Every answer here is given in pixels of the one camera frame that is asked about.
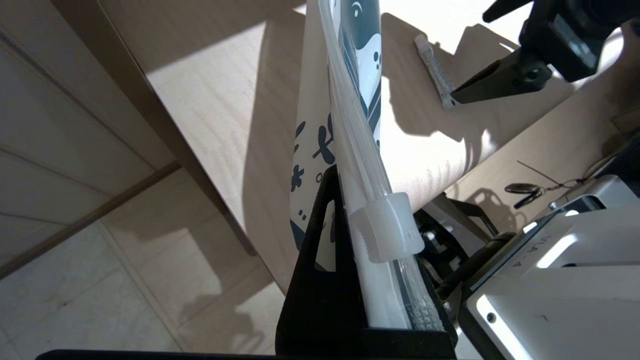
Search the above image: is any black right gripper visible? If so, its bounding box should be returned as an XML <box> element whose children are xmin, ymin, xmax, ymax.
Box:
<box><xmin>450</xmin><ymin>0</ymin><xmax>640</xmax><ymax>106</ymax></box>

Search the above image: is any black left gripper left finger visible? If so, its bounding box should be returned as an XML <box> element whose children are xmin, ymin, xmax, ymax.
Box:
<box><xmin>275</xmin><ymin>164</ymin><xmax>372</xmax><ymax>356</ymax></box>

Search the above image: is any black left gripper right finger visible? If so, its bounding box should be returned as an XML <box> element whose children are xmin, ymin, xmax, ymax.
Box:
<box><xmin>418</xmin><ymin>261</ymin><xmax>458</xmax><ymax>335</ymax></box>

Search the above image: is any white blue horse pouch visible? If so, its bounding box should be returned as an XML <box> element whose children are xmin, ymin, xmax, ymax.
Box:
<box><xmin>288</xmin><ymin>0</ymin><xmax>447</xmax><ymax>332</ymax></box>

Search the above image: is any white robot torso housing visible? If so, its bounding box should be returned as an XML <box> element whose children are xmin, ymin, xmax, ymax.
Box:
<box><xmin>459</xmin><ymin>175</ymin><xmax>640</xmax><ymax>360</ymax></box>

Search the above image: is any beige wooden shelf unit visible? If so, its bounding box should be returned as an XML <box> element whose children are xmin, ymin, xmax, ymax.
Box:
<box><xmin>50</xmin><ymin>0</ymin><xmax>640</xmax><ymax>296</ymax></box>

